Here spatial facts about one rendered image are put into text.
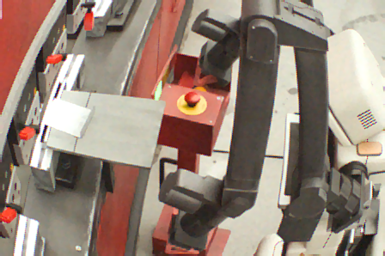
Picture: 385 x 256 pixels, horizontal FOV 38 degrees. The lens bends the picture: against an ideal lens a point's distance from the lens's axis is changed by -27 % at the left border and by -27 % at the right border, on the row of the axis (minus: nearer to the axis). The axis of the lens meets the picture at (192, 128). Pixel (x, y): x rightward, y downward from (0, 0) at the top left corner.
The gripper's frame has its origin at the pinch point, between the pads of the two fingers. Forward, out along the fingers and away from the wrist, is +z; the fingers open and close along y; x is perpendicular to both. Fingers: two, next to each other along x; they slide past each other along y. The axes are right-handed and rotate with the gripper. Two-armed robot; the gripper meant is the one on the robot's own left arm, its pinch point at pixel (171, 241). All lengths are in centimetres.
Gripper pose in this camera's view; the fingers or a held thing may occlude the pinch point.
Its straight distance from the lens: 137.2
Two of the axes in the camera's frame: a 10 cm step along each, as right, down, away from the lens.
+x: 8.6, 4.0, 3.0
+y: -1.2, 7.5, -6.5
